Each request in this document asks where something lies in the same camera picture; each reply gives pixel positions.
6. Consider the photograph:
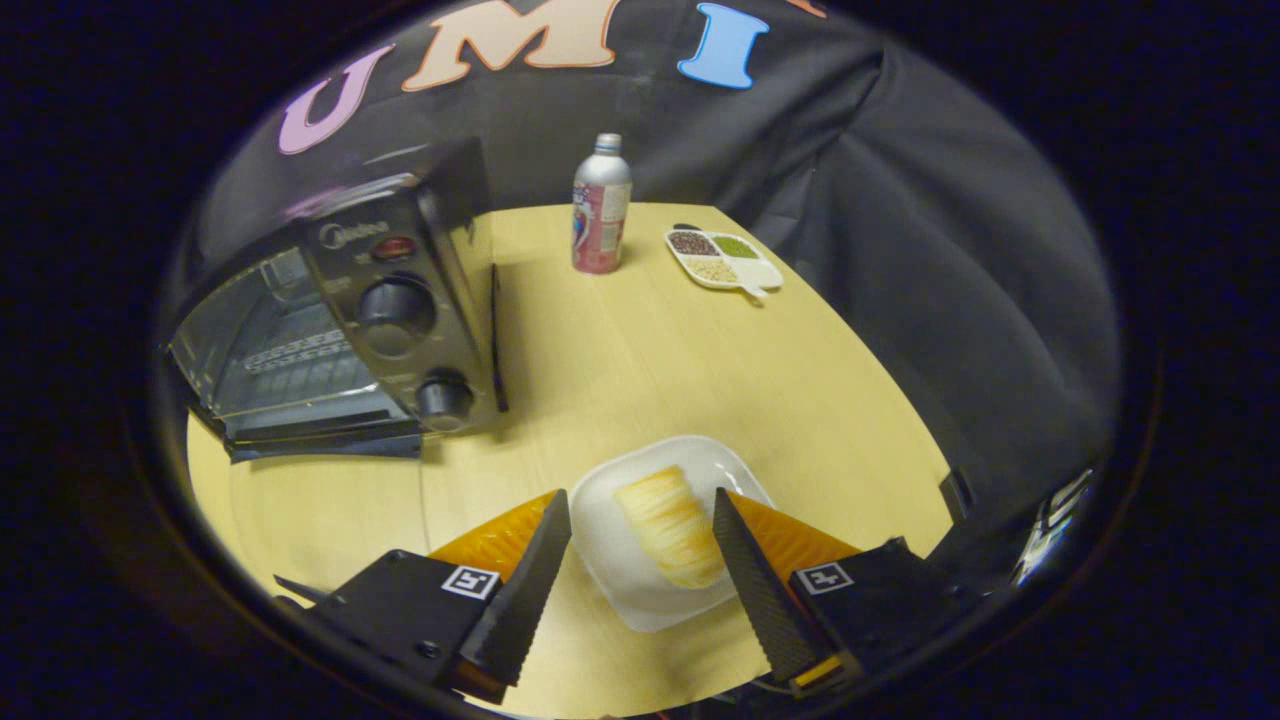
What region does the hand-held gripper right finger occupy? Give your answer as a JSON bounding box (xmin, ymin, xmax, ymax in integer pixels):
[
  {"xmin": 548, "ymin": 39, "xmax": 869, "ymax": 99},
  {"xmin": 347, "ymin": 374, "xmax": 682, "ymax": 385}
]
[{"xmin": 712, "ymin": 487, "xmax": 986, "ymax": 699}]

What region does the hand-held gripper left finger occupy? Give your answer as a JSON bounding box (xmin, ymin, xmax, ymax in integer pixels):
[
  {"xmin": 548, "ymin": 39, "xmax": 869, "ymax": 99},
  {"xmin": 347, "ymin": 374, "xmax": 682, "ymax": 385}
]
[{"xmin": 272, "ymin": 488, "xmax": 573, "ymax": 706}]

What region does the yellow spiral bread roll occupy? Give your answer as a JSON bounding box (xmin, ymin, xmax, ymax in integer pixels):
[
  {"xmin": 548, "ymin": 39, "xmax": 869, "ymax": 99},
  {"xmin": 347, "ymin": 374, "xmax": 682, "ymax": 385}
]
[{"xmin": 613, "ymin": 464, "xmax": 726, "ymax": 590}]

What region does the black toaster oven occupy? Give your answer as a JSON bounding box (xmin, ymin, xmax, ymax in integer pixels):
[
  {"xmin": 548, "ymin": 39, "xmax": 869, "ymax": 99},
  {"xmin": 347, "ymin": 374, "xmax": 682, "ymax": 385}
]
[{"xmin": 165, "ymin": 135, "xmax": 511, "ymax": 466}]

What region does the white square plate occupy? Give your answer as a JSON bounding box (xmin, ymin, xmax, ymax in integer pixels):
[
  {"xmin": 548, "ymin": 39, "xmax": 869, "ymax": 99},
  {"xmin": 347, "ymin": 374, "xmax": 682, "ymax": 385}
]
[{"xmin": 568, "ymin": 434, "xmax": 776, "ymax": 634}]

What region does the black table edge clip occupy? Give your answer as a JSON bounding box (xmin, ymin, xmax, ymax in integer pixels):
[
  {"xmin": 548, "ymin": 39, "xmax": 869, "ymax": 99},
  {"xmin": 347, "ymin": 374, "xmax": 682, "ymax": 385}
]
[{"xmin": 940, "ymin": 468, "xmax": 977, "ymax": 523}]

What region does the shiny metal object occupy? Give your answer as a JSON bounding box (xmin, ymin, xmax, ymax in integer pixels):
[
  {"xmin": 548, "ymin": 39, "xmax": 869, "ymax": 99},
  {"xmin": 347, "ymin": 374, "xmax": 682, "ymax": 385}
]
[{"xmin": 1010, "ymin": 468, "xmax": 1097, "ymax": 587}]

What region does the white divided snack tray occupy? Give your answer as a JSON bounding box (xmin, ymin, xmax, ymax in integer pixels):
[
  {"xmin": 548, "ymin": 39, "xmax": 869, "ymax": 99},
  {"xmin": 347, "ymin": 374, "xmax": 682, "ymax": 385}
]
[{"xmin": 665, "ymin": 223, "xmax": 785, "ymax": 301}]

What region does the pink and silver bottle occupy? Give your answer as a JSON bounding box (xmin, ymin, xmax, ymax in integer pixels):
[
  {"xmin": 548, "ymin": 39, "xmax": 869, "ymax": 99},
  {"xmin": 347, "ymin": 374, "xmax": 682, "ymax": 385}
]
[{"xmin": 571, "ymin": 132, "xmax": 634, "ymax": 275}]

